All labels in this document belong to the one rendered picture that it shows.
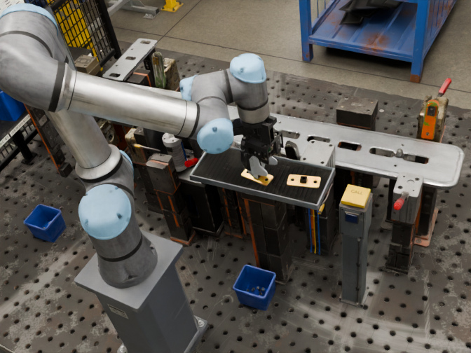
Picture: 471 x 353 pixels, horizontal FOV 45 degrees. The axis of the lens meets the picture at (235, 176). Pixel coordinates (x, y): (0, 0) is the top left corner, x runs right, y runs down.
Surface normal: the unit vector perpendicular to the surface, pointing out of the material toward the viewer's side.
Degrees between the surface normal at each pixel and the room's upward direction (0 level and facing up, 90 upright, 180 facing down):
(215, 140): 90
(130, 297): 0
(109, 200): 8
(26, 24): 29
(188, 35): 0
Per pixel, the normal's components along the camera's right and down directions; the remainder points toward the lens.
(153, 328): 0.28, 0.66
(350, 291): -0.41, 0.69
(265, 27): -0.14, -0.70
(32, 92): -0.04, 0.52
